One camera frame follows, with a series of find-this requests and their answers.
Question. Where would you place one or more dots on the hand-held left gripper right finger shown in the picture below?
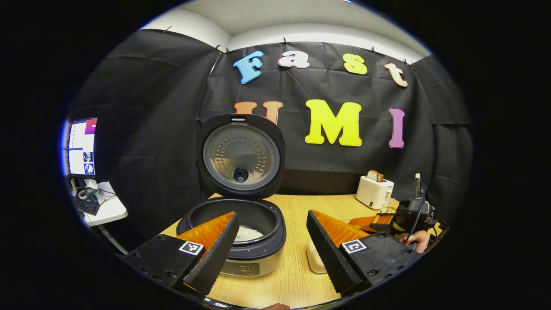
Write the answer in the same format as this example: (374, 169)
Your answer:
(329, 254)

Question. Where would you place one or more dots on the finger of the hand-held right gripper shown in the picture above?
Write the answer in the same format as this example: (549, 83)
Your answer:
(374, 223)

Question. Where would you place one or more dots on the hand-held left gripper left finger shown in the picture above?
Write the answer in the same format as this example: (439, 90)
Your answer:
(217, 258)

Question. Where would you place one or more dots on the white rice dish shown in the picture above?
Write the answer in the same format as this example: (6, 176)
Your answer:
(315, 258)

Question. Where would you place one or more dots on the white rice heap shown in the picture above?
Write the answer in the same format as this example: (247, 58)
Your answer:
(249, 234)

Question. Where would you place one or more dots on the silver black rice cooker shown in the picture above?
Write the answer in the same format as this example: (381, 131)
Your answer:
(241, 155)

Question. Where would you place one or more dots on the white toaster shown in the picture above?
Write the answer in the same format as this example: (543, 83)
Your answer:
(372, 193)

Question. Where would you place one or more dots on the toast bread slice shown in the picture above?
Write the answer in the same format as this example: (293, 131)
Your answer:
(373, 175)

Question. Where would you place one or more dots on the white side table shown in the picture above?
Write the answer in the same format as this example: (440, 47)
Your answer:
(109, 211)

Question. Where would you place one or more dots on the small teal object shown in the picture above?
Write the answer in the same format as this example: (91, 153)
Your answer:
(94, 194)

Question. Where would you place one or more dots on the black keyboard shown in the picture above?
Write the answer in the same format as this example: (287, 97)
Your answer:
(86, 206)

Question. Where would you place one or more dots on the white tape roll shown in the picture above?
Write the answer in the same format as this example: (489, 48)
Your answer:
(82, 194)

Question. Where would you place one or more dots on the black backdrop cloth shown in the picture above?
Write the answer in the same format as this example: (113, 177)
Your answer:
(150, 107)

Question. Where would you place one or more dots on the computer monitor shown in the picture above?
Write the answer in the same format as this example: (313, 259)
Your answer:
(82, 146)

